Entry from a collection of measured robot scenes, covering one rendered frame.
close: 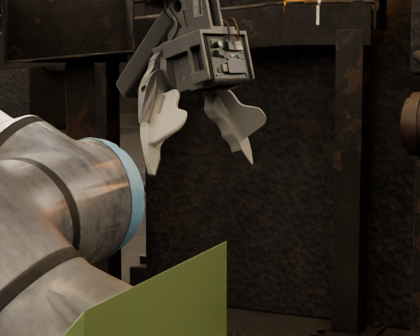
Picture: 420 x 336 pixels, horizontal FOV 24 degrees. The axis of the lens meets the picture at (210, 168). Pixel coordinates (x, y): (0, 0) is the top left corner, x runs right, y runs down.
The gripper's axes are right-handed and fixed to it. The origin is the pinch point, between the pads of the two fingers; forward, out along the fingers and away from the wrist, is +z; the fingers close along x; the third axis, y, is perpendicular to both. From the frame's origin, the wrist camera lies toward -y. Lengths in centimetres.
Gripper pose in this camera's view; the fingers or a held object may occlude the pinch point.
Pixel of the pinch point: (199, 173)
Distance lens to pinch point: 104.0
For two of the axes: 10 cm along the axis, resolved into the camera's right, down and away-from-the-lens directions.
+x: 6.9, -0.8, 7.2
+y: 7.0, -1.8, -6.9
